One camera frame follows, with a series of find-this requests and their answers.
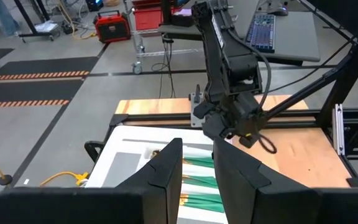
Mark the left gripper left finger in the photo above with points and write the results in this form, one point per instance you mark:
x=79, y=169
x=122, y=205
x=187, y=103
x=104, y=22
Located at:
x=160, y=186

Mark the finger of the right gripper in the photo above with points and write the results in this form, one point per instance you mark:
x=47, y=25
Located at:
x=249, y=140
x=216, y=129

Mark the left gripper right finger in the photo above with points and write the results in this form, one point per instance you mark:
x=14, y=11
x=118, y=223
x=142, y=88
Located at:
x=238, y=180

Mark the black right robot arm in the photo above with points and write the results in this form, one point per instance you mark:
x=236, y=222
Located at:
x=225, y=46

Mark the white cutlery organizer tray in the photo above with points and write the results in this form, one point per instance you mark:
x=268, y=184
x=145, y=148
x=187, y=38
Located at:
x=117, y=146

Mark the computer keyboard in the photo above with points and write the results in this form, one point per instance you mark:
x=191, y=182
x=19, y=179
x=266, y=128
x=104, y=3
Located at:
x=261, y=31

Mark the grey desk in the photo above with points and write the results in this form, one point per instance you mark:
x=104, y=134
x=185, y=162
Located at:
x=294, y=40

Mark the computer mouse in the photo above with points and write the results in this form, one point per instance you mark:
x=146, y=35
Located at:
x=278, y=11

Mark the red plastic storage bin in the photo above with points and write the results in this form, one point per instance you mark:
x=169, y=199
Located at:
x=149, y=18

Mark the red and black power station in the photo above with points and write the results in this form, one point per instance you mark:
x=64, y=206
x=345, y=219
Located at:
x=112, y=28

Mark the black rolling stand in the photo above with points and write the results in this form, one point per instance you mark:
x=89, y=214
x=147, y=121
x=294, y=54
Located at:
x=30, y=18

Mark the person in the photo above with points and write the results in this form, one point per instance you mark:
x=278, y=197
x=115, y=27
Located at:
x=5, y=15

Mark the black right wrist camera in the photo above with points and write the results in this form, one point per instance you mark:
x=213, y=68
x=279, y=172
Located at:
x=204, y=110

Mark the grey metal mount plate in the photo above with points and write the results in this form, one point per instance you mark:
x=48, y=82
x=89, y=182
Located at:
x=194, y=109

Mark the silver aluminium bracket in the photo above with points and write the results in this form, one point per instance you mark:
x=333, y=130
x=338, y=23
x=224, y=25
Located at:
x=338, y=130

